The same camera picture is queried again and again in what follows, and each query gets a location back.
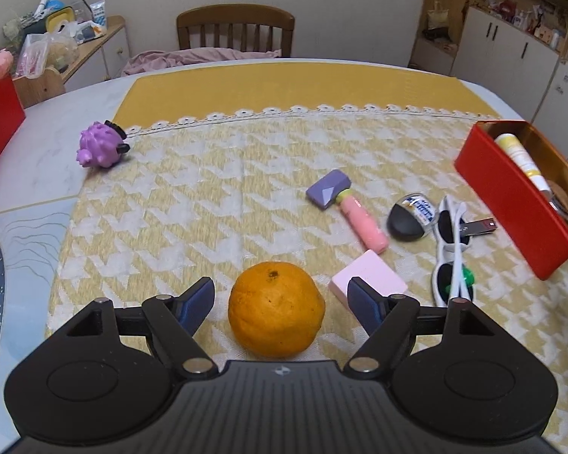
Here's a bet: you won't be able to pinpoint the large red box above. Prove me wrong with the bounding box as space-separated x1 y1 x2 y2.
0 64 27 185

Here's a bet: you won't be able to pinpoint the cream tote bag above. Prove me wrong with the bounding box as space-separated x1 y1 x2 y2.
427 0 450 29

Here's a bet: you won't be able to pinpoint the purple spiky toy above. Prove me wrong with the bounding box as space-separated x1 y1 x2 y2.
76 120 131 168

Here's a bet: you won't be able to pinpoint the white yellow bottle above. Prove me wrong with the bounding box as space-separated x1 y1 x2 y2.
495 133 550 194

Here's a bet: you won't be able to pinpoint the white sunglasses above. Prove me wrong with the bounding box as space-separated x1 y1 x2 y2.
431 195 476 308

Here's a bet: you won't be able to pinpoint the orange citrus fruit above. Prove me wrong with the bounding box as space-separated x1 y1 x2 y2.
228 261 326 359

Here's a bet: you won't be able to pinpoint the pink rectangular box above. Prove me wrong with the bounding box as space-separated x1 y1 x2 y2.
329 249 409 304

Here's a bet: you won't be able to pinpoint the wooden white side cabinet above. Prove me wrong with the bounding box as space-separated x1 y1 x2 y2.
12 15 131 109

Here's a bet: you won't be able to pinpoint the black silver USB stick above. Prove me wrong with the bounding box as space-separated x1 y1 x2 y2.
457 218 498 237

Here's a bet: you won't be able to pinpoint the pink tube with yellow cap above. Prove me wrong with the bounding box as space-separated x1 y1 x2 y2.
337 189 390 253

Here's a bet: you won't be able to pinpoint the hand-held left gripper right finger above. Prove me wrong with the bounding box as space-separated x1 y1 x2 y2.
343 277 490 379

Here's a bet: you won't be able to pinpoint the wooden chair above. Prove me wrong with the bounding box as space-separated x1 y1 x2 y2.
176 5 295 58

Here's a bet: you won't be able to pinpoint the yellow houndstooth tablecloth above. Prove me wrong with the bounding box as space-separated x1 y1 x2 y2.
47 62 568 454

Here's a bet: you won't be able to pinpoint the green clip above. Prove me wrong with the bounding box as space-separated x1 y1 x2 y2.
445 267 475 294

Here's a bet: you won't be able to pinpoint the white wooden wall cabinet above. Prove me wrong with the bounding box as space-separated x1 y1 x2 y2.
407 0 568 157

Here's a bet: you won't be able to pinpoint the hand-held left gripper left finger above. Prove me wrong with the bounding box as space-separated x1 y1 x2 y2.
66 277 218 379

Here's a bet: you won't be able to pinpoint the pink cloth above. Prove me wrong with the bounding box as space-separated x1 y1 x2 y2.
122 47 285 77

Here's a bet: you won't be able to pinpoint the teal yellow lidded box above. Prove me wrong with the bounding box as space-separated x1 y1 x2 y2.
45 7 76 34

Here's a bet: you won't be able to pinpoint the blue white table mat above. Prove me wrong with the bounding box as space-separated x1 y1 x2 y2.
0 199 79 403

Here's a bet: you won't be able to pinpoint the purple faceted block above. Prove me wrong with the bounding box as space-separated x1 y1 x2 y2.
306 169 351 210

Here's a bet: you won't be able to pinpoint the white blue packet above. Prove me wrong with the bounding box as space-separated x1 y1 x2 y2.
90 1 109 29

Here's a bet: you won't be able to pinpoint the red tin box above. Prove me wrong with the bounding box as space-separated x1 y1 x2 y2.
454 120 568 281

